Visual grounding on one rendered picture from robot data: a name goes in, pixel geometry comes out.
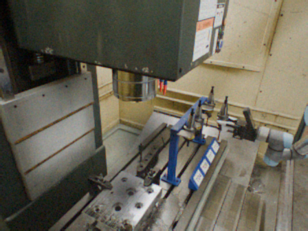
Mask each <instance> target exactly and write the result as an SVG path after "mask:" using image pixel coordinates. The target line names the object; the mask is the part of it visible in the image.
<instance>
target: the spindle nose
mask: <svg viewBox="0 0 308 231"><path fill-rule="evenodd" d="M157 86H158V79H157V78H151V77H148V76H141V75H136V74H132V73H127V72H124V71H117V70H115V69H112V87H113V94H114V96H115V97H116V98H117V99H119V100H122V101H126V102H145V101H149V100H152V99H153V98H154V97H156V95H157Z"/></svg>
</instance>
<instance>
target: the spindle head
mask: <svg viewBox="0 0 308 231"><path fill-rule="evenodd" d="M4 3H5V9H6V11H7V16H8V20H9V24H10V30H11V32H12V38H13V41H14V45H15V46H16V50H23V51H28V52H32V53H37V54H42V55H47V56H53V57H57V58H63V59H65V60H69V61H75V62H80V63H84V64H90V65H94V66H99V67H106V68H108V69H115V70H117V71H123V72H127V73H132V74H136V75H141V76H148V77H151V78H157V79H160V80H166V81H171V82H175V81H177V80H179V79H180V78H181V77H182V76H184V75H185V74H187V73H189V71H191V70H193V69H194V68H195V67H197V66H198V65H199V64H201V63H202V62H204V61H206V59H208V58H210V57H211V56H213V55H214V54H213V55H212V51H213V44H214V41H215V32H216V30H217V29H219V28H221V27H222V23H221V25H219V26H216V27H214V21H213V24H212V34H211V38H210V48H209V52H207V53H206V54H204V55H203V56H201V57H199V58H198V59H196V60H194V61H193V53H194V48H195V35H196V31H197V23H198V22H200V21H205V20H207V19H211V18H214V20H215V16H213V17H208V18H207V19H202V20H199V21H198V18H199V9H200V0H4Z"/></svg>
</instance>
